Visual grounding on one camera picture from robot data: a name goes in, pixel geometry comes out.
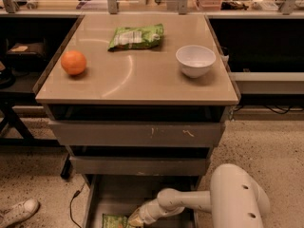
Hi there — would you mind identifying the green chip bag on counter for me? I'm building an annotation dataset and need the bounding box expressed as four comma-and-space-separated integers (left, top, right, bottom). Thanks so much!
108, 24, 164, 50

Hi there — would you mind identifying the black floor cable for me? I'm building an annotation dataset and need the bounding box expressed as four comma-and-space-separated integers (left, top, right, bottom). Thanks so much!
68, 180, 87, 228

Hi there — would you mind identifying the grey drawer cabinet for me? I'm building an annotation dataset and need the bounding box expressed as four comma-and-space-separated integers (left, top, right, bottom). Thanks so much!
32, 13, 241, 228

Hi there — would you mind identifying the green jalapeno chip bag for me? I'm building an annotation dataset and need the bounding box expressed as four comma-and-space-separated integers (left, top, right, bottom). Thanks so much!
102, 214, 135, 228

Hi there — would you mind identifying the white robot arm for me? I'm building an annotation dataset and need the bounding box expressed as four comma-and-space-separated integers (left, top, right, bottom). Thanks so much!
128, 163, 271, 228

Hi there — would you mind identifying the white sneaker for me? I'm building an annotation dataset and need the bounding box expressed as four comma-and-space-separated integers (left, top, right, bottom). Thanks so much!
0, 199, 40, 228

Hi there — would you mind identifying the middle grey drawer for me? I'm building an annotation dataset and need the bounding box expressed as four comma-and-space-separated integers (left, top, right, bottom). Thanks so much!
70, 157, 209, 176

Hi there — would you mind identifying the grey drawer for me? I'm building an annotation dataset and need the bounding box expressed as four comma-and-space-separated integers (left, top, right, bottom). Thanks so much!
70, 157, 209, 176
49, 121, 225, 147

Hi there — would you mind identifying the black table frame left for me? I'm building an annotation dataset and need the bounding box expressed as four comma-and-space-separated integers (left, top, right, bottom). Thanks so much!
0, 92, 73, 180

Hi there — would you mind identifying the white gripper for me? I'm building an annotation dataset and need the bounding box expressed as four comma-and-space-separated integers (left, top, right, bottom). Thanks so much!
127, 199, 184, 227

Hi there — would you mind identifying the white bowl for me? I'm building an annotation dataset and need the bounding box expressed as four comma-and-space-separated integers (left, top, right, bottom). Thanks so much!
176, 45, 216, 78

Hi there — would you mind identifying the top grey drawer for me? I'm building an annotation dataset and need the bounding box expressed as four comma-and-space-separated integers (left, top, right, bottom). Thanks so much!
49, 121, 225, 147

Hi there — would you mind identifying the open bottom drawer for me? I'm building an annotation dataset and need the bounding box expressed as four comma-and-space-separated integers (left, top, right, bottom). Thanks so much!
83, 175, 199, 228

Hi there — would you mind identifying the orange fruit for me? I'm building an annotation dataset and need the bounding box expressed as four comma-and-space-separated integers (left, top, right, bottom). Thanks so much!
61, 50, 86, 76

